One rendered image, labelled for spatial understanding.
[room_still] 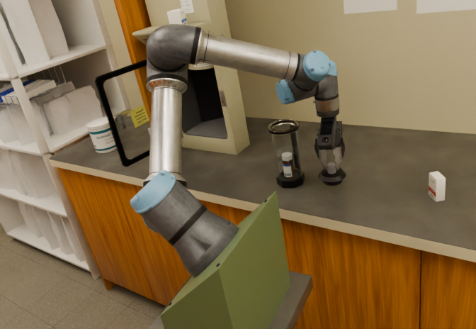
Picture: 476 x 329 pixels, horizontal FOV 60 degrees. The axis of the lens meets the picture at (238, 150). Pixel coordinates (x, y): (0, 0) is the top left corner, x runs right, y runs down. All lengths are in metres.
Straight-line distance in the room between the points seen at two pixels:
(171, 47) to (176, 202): 0.40
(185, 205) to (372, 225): 0.60
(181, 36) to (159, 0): 0.72
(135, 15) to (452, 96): 1.32
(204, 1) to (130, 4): 0.36
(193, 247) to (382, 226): 0.60
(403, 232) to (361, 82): 0.82
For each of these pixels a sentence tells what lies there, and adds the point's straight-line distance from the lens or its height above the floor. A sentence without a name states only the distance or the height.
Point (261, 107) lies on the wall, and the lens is 2.16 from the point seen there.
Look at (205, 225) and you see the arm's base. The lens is 0.93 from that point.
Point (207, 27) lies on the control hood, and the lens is 1.62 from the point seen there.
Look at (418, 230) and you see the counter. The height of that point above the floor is 0.94.
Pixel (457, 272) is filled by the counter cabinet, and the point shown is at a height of 0.83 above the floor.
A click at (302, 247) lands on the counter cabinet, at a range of 1.49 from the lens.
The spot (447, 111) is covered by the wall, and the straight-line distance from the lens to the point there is 1.85.
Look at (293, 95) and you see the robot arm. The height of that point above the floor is 1.32.
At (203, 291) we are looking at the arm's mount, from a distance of 0.83.
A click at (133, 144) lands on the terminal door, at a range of 1.82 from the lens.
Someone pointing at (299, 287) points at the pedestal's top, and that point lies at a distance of 1.11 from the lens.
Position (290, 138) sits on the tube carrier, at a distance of 1.41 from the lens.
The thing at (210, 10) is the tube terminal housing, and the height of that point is 1.54.
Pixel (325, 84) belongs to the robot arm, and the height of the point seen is 1.32.
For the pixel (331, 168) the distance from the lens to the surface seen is 1.40.
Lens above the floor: 1.71
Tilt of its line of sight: 25 degrees down
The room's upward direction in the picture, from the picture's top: 11 degrees counter-clockwise
